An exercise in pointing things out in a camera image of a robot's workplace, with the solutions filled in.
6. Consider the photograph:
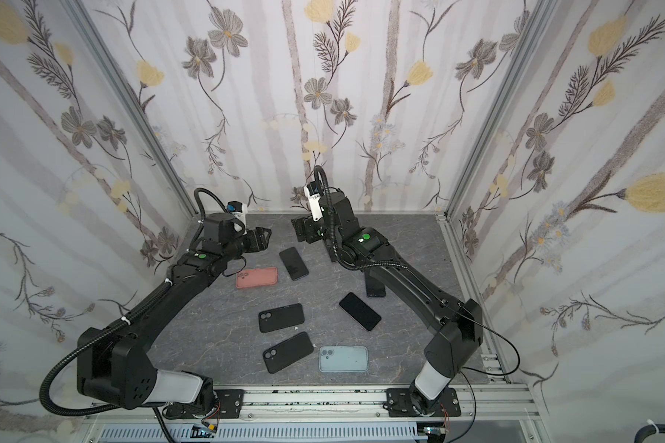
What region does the pink phone case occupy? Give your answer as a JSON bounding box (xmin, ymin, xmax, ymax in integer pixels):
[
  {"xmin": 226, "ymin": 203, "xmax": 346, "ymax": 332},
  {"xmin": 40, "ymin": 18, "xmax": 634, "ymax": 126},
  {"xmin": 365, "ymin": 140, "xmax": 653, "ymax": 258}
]
[{"xmin": 236, "ymin": 267, "xmax": 278, "ymax": 290}]

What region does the black phone picked up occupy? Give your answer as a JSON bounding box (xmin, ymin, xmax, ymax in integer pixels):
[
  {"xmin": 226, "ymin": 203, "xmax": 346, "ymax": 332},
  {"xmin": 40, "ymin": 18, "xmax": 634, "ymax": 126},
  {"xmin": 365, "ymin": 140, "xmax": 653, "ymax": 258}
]
[{"xmin": 279, "ymin": 247, "xmax": 310, "ymax": 281}]

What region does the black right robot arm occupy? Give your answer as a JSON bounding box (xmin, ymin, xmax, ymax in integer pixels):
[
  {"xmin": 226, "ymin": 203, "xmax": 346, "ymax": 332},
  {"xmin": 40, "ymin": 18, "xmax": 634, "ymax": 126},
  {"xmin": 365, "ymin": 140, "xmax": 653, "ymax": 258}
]
[{"xmin": 292, "ymin": 191, "xmax": 483, "ymax": 415}]

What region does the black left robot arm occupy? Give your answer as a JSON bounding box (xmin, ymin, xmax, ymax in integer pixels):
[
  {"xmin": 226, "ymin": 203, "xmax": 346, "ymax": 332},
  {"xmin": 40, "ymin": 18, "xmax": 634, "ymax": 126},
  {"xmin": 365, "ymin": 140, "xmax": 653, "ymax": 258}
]
[{"xmin": 77, "ymin": 213, "xmax": 272, "ymax": 415}]

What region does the black phone case upper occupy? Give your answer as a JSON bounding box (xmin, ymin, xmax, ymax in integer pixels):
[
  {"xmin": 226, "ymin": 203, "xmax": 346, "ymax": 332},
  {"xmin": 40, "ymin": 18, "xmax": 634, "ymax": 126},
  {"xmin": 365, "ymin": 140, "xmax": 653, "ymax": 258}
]
[{"xmin": 258, "ymin": 303, "xmax": 305, "ymax": 333}]

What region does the black phone case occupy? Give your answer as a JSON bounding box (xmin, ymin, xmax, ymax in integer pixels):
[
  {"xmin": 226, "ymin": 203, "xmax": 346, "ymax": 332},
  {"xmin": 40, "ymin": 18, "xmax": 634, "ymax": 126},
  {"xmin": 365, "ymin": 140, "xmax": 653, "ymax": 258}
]
[
  {"xmin": 262, "ymin": 332, "xmax": 314, "ymax": 374},
  {"xmin": 258, "ymin": 303, "xmax": 305, "ymax": 333}
]

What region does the black phone centre tilted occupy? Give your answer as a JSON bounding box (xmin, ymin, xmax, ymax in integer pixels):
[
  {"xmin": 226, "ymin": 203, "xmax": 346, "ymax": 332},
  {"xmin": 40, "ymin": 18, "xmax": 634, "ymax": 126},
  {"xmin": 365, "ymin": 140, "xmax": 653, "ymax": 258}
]
[{"xmin": 338, "ymin": 293, "xmax": 382, "ymax": 332}]

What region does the black phone case lower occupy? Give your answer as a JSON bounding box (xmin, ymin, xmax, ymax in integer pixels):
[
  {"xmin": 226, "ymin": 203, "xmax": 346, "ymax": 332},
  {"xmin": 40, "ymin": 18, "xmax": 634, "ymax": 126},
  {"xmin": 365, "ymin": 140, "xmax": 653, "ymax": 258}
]
[{"xmin": 262, "ymin": 332, "xmax": 314, "ymax": 374}]

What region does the light blue phone case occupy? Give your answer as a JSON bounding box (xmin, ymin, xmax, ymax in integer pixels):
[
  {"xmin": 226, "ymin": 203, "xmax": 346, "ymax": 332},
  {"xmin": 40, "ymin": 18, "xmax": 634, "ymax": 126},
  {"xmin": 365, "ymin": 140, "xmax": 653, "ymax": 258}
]
[{"xmin": 319, "ymin": 346, "xmax": 369, "ymax": 373}]

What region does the small green circuit board left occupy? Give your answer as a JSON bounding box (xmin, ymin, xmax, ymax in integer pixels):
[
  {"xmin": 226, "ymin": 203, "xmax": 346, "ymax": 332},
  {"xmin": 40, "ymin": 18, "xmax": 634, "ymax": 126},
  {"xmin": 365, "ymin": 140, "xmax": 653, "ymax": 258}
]
[{"xmin": 190, "ymin": 426, "xmax": 217, "ymax": 440}]

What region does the small green circuit board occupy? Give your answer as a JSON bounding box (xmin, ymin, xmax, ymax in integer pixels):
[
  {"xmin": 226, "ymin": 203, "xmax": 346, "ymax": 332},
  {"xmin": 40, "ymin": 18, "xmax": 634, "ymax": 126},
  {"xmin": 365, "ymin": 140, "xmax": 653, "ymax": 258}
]
[
  {"xmin": 190, "ymin": 426, "xmax": 217, "ymax": 440},
  {"xmin": 417, "ymin": 423, "xmax": 447, "ymax": 443}
]

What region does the small green circuit board right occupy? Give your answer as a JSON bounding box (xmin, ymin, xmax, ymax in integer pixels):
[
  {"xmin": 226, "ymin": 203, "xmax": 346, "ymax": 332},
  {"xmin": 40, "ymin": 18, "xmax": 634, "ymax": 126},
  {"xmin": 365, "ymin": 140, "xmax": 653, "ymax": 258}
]
[{"xmin": 417, "ymin": 423, "xmax": 447, "ymax": 443}]

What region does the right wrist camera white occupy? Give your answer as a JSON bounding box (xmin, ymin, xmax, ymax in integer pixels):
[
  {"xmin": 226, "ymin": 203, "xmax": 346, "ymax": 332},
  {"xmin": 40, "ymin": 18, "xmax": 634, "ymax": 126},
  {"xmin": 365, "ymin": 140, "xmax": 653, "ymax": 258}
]
[{"xmin": 304, "ymin": 181, "xmax": 323, "ymax": 222}]

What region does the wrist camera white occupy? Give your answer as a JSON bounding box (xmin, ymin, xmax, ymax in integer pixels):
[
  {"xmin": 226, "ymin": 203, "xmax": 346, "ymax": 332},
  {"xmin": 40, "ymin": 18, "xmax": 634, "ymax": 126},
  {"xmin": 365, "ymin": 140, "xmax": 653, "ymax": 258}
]
[
  {"xmin": 226, "ymin": 200, "xmax": 249, "ymax": 225},
  {"xmin": 304, "ymin": 181, "xmax": 323, "ymax": 222}
]

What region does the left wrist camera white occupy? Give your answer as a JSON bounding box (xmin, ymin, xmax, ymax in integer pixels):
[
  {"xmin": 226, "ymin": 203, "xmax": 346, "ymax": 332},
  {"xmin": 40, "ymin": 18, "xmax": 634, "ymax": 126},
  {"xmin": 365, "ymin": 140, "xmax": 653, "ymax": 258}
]
[{"xmin": 226, "ymin": 200, "xmax": 249, "ymax": 225}]

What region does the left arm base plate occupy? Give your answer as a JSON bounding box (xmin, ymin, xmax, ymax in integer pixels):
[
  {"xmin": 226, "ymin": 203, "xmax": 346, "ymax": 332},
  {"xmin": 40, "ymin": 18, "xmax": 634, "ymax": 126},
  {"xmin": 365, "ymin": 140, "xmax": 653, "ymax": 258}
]
[{"xmin": 163, "ymin": 388, "xmax": 246, "ymax": 421}]

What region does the left corrugated black cable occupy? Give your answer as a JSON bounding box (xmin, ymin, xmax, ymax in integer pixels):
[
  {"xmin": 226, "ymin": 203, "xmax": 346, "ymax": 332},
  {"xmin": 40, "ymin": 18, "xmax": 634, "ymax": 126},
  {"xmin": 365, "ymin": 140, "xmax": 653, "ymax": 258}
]
[{"xmin": 38, "ymin": 276, "xmax": 173, "ymax": 418}]

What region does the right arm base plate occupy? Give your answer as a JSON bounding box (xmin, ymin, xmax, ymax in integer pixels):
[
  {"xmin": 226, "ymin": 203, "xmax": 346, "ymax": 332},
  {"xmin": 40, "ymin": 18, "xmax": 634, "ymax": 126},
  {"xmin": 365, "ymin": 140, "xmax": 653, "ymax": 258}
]
[{"xmin": 382, "ymin": 388, "xmax": 461, "ymax": 418}]

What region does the white slotted cable duct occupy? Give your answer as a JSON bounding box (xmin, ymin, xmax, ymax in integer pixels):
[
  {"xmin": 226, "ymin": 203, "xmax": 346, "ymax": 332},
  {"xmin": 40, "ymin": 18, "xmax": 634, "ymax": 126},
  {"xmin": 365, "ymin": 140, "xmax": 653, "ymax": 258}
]
[{"xmin": 98, "ymin": 423, "xmax": 428, "ymax": 443}]

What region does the right thin black cable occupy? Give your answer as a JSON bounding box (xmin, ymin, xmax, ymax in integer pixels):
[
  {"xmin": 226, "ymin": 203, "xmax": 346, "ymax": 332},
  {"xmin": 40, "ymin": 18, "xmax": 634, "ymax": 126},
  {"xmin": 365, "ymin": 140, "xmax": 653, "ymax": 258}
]
[{"xmin": 442, "ymin": 306, "xmax": 522, "ymax": 443}]

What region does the aluminium frame rail front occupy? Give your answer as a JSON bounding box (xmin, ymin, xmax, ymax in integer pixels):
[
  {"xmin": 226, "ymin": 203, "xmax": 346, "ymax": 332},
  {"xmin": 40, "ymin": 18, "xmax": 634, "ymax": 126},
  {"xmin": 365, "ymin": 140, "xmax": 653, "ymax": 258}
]
[{"xmin": 82, "ymin": 384, "xmax": 541, "ymax": 425}]

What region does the black cable bottom right corner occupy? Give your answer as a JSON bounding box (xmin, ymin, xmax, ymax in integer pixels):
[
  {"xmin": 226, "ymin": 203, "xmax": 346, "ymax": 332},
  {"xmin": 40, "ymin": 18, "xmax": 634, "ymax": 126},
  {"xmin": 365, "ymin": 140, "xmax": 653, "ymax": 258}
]
[{"xmin": 632, "ymin": 419, "xmax": 665, "ymax": 443}]

